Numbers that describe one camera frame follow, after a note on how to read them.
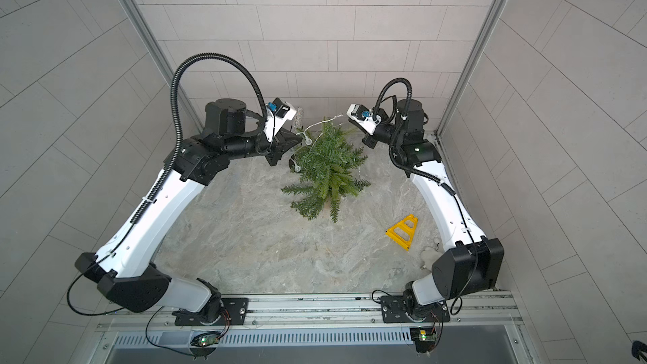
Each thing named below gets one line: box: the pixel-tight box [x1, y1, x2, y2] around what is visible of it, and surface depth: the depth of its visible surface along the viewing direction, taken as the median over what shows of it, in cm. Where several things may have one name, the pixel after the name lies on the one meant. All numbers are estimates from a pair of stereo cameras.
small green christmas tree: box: [280, 119, 372, 224], surface depth 74 cm
